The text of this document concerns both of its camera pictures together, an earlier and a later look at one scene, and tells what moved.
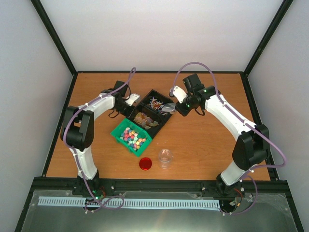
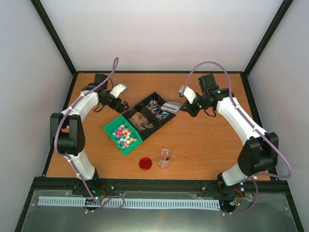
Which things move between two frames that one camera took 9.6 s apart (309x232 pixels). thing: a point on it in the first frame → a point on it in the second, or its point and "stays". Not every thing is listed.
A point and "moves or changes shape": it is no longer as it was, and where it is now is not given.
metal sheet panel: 268,212 stays
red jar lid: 145,163 stays
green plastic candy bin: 133,136 moves or changes shape
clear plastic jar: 165,155 stays
